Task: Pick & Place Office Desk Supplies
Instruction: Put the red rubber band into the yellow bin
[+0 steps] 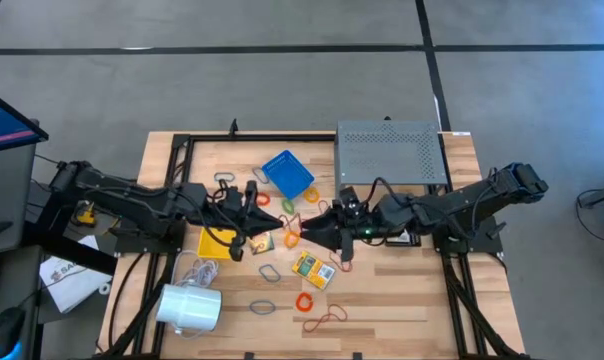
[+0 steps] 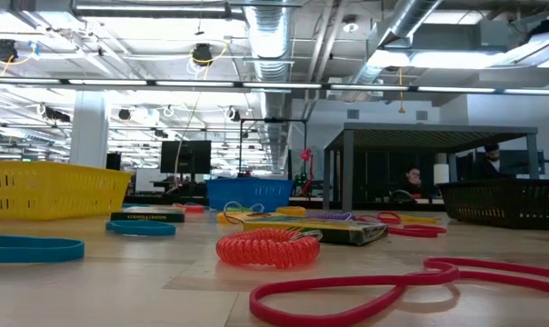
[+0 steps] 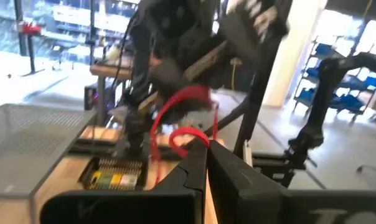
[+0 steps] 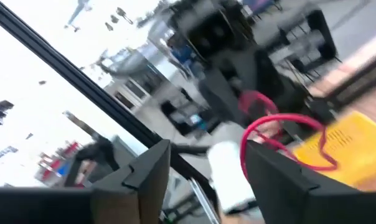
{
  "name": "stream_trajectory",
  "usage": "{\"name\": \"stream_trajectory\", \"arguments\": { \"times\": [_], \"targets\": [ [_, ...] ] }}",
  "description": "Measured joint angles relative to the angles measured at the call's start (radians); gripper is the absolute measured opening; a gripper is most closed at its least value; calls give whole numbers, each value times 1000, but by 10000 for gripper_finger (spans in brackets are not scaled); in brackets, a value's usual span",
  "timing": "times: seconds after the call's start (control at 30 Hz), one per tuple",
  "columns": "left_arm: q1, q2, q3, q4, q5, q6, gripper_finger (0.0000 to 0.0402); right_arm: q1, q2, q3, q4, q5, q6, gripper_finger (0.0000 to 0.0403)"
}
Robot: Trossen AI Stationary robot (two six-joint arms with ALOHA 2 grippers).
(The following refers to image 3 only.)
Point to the crayon box at right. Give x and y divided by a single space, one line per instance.
88 177

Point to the grey chair base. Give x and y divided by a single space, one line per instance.
371 174

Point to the red rubber band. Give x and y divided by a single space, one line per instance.
188 130

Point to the grey perforated metal riser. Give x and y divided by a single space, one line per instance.
35 140

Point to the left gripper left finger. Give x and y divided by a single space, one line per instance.
129 208

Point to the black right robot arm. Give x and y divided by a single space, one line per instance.
138 77

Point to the red clamp on black stand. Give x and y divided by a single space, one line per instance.
30 28

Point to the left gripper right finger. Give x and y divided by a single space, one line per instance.
269 205

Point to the black articulated stand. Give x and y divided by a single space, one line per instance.
320 93

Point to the shelf with blue bins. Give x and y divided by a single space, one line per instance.
346 102

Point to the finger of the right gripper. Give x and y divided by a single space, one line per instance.
169 76
213 68

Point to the wooden background workbench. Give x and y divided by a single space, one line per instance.
113 70

